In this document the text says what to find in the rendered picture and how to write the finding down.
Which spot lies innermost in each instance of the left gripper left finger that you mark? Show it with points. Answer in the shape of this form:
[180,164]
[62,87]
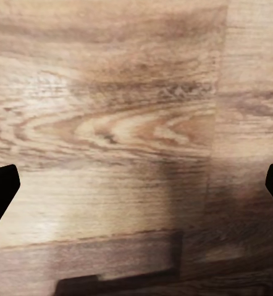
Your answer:
[9,185]

